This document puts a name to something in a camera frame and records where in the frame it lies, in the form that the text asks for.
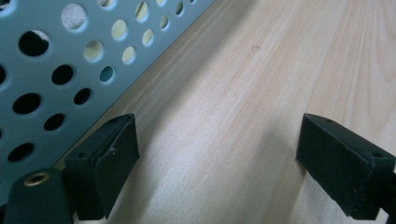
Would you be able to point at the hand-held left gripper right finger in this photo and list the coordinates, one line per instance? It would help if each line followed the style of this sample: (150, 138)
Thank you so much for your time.
(339, 161)

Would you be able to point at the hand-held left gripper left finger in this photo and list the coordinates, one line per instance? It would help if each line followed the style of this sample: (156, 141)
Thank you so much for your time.
(102, 168)

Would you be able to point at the grey perforated metal panel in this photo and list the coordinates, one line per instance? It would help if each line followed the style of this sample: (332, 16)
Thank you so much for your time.
(46, 77)

